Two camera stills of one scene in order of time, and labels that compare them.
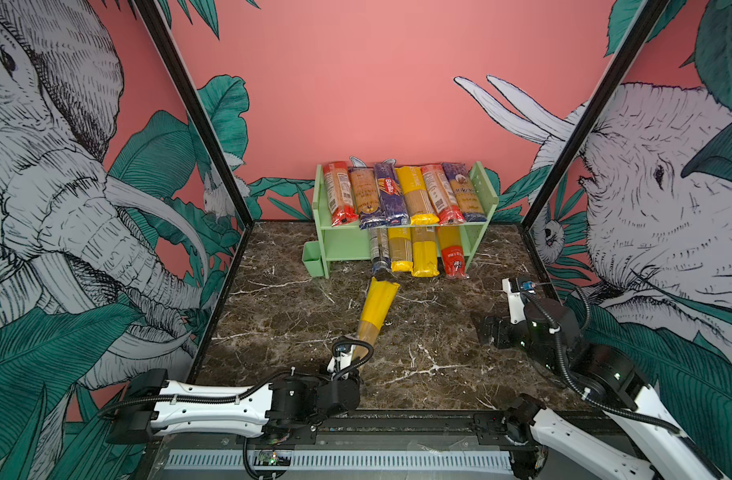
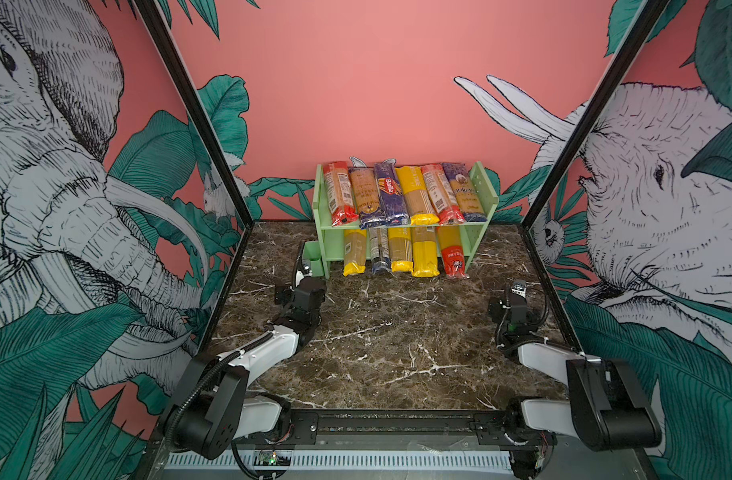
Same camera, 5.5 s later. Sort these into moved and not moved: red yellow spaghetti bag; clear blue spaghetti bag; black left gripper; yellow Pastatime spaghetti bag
Moved: black left gripper
Not moved: red yellow spaghetti bag; clear blue spaghetti bag; yellow Pastatime spaghetti bag
